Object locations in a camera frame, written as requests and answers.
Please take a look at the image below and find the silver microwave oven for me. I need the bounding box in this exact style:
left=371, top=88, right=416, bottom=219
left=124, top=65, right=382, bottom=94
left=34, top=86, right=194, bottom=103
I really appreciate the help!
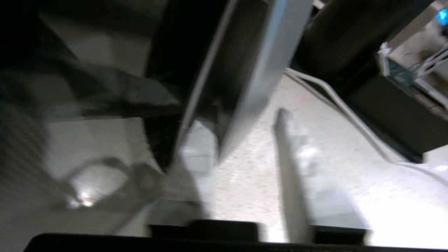
left=0, top=0, right=189, bottom=231

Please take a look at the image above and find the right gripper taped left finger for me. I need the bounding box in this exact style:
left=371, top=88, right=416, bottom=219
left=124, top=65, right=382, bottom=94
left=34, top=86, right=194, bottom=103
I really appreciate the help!
left=149, top=121, right=220, bottom=242

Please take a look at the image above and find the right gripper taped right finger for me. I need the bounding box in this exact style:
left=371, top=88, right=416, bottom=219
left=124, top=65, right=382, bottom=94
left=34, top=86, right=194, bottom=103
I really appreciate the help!
left=272, top=108, right=372, bottom=245

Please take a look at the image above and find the flat black appliance base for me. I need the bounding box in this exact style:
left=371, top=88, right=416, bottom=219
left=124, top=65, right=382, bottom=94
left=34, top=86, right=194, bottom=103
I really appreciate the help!
left=345, top=72, right=448, bottom=164

